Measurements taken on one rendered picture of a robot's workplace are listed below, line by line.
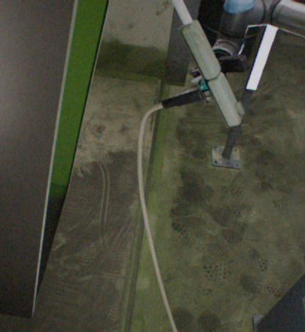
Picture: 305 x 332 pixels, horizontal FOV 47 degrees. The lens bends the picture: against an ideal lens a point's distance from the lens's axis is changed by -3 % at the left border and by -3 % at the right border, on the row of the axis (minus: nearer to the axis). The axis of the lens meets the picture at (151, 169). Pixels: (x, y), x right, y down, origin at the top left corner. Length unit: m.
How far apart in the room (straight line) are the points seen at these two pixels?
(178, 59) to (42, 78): 2.50
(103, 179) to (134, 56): 1.19
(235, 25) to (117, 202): 1.27
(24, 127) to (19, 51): 0.13
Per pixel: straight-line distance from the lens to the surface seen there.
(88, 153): 2.36
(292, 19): 1.19
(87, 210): 2.06
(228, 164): 2.47
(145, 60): 2.99
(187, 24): 0.95
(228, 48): 1.18
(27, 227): 0.80
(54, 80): 0.50
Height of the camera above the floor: 1.72
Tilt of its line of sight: 47 degrees down
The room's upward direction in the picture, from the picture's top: 8 degrees clockwise
